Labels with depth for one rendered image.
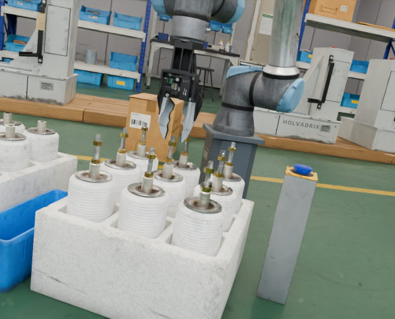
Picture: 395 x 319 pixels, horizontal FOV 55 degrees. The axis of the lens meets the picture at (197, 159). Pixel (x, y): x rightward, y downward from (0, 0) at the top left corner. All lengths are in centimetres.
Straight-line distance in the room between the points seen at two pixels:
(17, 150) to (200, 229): 54
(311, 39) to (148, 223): 944
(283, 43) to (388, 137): 232
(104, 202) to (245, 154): 65
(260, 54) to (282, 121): 432
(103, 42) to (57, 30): 629
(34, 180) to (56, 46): 182
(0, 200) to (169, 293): 47
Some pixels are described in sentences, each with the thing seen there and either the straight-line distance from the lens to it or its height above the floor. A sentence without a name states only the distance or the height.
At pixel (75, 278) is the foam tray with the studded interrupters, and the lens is 82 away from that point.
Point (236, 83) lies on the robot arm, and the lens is 128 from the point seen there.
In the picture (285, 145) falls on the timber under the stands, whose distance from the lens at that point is 291.
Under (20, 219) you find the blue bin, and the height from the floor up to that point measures 8.
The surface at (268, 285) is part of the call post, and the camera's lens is 95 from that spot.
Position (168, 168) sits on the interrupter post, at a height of 28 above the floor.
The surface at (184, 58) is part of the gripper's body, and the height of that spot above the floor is 52.
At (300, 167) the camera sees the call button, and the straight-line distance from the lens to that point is 86.
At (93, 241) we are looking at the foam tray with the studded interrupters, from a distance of 76.
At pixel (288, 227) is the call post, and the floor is 19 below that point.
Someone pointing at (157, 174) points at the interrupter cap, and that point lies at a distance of 86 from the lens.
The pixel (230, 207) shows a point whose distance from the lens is 82.
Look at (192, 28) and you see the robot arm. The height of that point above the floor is 57.
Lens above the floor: 51
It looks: 14 degrees down
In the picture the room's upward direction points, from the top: 10 degrees clockwise
